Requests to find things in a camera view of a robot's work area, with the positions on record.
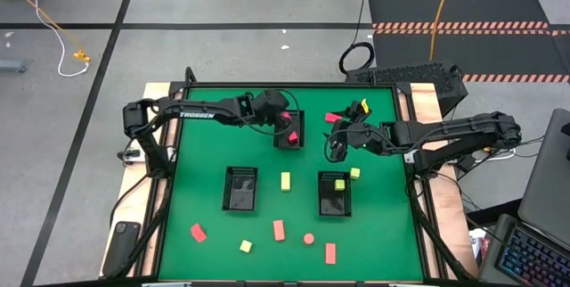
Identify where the black hazard-striped floor mat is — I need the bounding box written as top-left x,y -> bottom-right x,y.
367,0 -> 553,30
372,28 -> 570,85

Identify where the black smartphone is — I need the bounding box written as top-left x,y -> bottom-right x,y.
102,220 -> 142,278

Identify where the grey laptop with lit keyboard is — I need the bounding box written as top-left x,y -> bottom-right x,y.
478,108 -> 570,287

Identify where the black plastic slotted basket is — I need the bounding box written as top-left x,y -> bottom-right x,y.
222,166 -> 259,213
317,170 -> 353,217
273,109 -> 306,150

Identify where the black hanging cable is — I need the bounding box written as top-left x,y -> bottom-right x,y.
338,0 -> 375,75

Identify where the green table mat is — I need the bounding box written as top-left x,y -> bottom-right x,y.
158,86 -> 424,282

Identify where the orange cable with yellow plug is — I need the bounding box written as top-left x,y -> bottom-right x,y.
0,0 -> 92,64

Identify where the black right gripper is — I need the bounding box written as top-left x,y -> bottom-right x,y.
328,99 -> 395,162

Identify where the white cable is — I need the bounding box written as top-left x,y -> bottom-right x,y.
20,0 -> 90,78

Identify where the yellow hanging cable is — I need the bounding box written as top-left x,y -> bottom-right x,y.
429,0 -> 456,62

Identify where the wooden table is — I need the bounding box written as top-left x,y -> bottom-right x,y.
100,82 -> 480,286

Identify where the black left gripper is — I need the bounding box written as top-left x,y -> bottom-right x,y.
252,89 -> 296,131

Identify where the black perforated computer case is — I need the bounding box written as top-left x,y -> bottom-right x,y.
345,62 -> 469,118

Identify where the small grey floor object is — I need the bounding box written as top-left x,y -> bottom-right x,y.
0,59 -> 28,74

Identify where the red and white box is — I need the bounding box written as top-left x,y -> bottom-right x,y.
469,227 -> 491,267

